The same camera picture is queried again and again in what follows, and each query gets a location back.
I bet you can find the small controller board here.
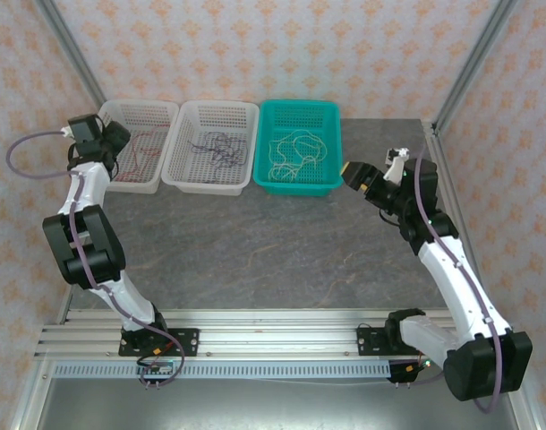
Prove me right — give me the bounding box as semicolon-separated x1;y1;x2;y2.
388;357;431;386
136;357;175;376

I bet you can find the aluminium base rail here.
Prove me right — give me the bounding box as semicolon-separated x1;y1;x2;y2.
33;308;516;359

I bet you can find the thin purple cable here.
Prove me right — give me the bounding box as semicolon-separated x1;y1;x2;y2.
187;131;250;171

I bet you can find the aluminium frame post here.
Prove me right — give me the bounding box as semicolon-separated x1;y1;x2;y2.
33;0;107;107
433;0;520;131

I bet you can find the teal plastic basket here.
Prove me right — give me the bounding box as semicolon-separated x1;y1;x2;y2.
252;99;345;197

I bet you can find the grey-purple left arm cable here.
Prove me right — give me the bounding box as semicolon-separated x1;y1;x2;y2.
6;128;187;390

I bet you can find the thin red cable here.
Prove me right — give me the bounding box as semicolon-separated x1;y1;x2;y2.
113;121;171;185

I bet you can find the white plastic basket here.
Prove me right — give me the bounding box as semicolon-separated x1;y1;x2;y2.
160;99;260;197
98;99;180;195

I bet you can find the aluminium side rail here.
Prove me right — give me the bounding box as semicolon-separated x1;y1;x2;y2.
422;119;496;322

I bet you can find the grey slotted cable duct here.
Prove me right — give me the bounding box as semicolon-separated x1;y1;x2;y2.
53;361;393;380

